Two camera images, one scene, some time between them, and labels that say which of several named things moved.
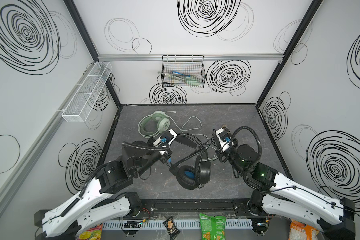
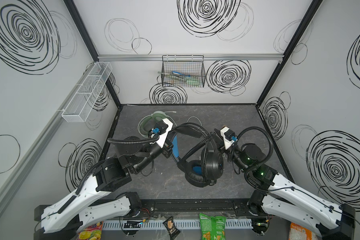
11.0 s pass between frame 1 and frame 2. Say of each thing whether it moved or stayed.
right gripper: moved
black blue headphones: moved
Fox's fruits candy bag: stayed
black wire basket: stayed
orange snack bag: stayed
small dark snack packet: stayed
